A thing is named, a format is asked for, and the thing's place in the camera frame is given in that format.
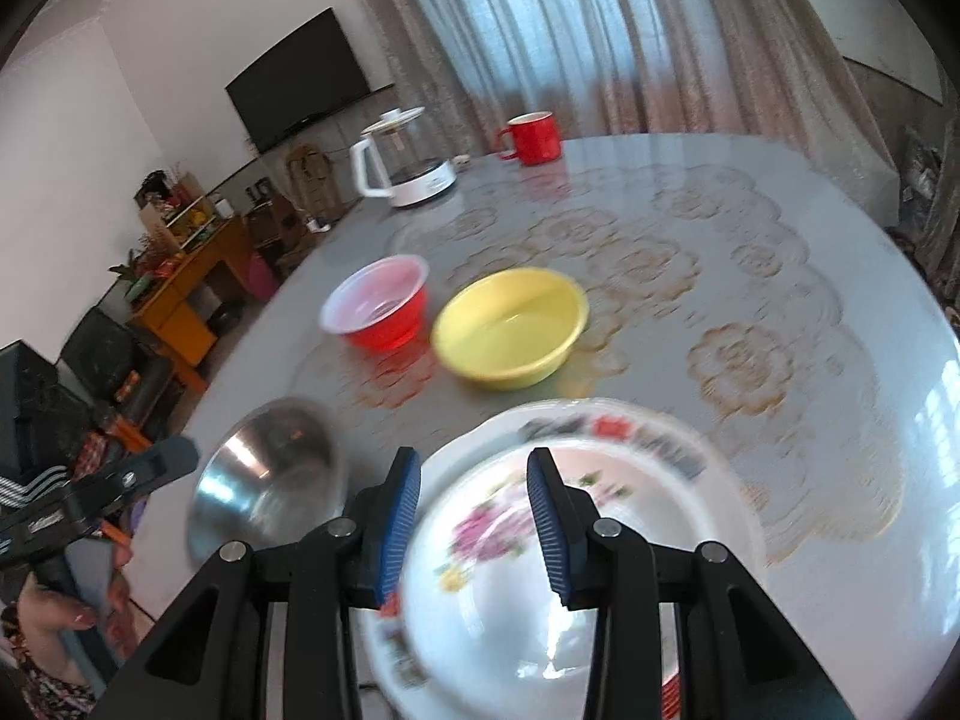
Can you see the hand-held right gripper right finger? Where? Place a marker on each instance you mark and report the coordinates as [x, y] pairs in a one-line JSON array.
[[547, 525]]

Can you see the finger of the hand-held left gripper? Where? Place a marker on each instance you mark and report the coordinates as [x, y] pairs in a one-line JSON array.
[[142, 469]]

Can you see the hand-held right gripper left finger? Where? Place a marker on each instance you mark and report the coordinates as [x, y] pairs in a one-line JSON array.
[[397, 525]]

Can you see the stainless steel bowl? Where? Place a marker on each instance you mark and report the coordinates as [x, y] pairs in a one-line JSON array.
[[262, 480]]

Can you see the white dragon print plate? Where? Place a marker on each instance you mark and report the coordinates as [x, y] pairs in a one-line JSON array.
[[660, 442]]

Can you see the yellow plastic bowl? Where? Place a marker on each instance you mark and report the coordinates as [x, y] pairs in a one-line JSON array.
[[510, 330]]

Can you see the red plastic bowl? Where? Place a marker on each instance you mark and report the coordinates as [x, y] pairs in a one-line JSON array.
[[375, 315]]

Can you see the person's left hand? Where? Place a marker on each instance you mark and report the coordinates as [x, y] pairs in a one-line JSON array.
[[52, 611]]

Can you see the black cushioned armchair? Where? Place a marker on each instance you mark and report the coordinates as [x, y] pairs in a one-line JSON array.
[[112, 360]]

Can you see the black plastic crate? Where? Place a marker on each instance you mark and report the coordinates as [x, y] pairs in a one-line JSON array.
[[37, 405]]

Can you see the orange wooden desk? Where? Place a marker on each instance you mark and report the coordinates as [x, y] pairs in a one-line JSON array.
[[172, 307]]

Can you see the person's floral clothing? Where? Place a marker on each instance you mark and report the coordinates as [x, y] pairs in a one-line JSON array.
[[37, 690]]

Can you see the pink round object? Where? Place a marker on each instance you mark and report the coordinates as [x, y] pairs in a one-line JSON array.
[[259, 277]]

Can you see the wooden shelf with ornaments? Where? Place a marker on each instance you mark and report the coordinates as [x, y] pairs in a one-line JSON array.
[[176, 210]]

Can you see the round-backed wooden chair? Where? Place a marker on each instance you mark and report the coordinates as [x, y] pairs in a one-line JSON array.
[[311, 180]]

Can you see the white glass electric kettle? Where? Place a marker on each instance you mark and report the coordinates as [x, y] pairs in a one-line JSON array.
[[412, 184]]

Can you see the red mug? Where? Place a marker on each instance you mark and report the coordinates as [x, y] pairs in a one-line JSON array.
[[536, 139]]

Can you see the black flat television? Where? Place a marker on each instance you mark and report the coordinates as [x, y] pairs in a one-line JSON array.
[[300, 82]]

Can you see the beige lace curtain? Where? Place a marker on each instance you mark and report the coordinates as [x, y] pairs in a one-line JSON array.
[[750, 52], [941, 225], [397, 30]]

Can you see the grey patterned bag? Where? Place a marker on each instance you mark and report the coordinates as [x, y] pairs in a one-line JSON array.
[[915, 180]]

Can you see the sheer white curtain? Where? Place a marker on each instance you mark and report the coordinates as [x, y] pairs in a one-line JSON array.
[[540, 15]]

